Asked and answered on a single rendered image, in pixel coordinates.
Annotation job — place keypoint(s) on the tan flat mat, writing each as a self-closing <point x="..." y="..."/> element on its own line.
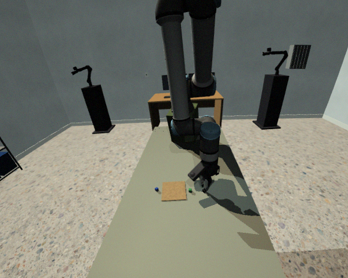
<point x="173" y="191"/>

